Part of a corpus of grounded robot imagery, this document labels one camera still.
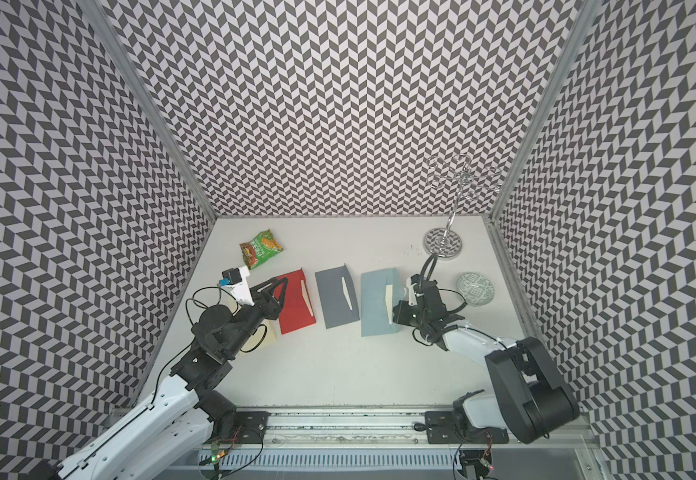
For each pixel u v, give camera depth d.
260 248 1.05
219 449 0.67
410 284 0.84
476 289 0.96
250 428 0.74
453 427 0.70
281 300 0.69
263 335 0.68
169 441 0.56
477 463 0.68
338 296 0.96
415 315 0.76
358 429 0.75
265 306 0.63
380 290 0.99
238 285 0.62
